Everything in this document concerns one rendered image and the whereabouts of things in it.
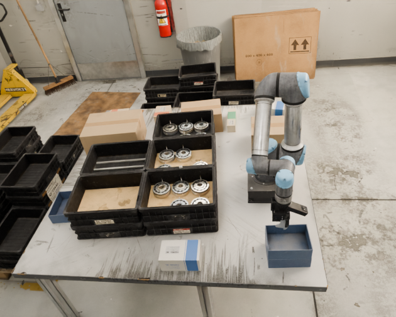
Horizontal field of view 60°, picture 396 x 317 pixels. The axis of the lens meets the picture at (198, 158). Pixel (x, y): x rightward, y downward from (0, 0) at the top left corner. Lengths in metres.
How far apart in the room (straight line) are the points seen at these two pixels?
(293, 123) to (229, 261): 0.76
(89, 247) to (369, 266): 1.86
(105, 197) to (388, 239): 2.03
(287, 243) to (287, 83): 0.76
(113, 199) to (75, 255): 0.36
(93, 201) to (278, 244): 1.05
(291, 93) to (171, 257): 0.96
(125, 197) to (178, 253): 0.49
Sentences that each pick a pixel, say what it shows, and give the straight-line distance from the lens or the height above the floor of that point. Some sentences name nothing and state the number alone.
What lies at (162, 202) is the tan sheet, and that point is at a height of 0.83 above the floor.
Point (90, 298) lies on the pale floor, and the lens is 2.71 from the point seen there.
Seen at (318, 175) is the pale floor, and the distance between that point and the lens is 3.27.
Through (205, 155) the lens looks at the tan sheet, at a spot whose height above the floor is 0.83.
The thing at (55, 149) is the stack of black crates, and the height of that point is 0.38.
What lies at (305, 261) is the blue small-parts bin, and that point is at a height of 0.74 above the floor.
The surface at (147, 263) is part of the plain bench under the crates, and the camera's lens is 1.85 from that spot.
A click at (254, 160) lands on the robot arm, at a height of 1.16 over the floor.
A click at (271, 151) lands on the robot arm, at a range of 1.88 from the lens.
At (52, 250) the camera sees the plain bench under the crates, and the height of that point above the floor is 0.70.
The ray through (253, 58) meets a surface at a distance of 4.67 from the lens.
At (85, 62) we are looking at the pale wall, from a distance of 5.43.
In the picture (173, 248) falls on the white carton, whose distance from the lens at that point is 1.76.
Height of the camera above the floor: 2.20
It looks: 39 degrees down
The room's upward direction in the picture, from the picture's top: 8 degrees counter-clockwise
